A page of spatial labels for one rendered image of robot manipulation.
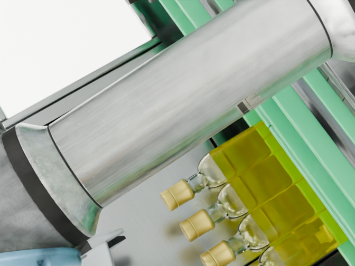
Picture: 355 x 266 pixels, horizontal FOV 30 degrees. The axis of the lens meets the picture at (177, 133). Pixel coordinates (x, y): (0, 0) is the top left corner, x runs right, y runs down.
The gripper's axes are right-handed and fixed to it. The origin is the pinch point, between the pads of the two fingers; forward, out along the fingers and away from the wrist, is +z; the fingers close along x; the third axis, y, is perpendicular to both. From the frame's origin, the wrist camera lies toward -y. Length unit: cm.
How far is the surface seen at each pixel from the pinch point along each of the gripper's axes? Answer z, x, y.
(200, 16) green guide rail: 30.6, 4.1, -22.9
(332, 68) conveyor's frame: 37.7, 15.6, -0.7
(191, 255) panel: 9.8, -12.5, 7.7
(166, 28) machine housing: 30.7, -16.3, -33.3
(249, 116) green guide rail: 29.6, -3.1, -5.7
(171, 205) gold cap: 9.7, 1.2, 1.2
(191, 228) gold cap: 10.2, 1.8, 5.8
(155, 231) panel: 6.7, -12.6, 0.8
